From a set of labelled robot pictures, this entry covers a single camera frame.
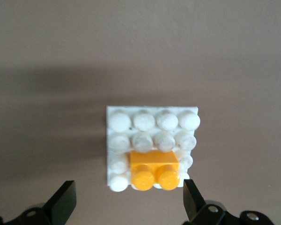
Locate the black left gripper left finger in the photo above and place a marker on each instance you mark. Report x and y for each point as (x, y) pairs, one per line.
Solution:
(61, 206)

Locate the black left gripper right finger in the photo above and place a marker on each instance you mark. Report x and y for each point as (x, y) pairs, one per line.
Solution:
(194, 204)

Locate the yellow two-stud block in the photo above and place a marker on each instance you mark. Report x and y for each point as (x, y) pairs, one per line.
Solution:
(154, 168)

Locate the white studded base plate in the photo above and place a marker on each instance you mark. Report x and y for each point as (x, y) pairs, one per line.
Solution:
(152, 131)

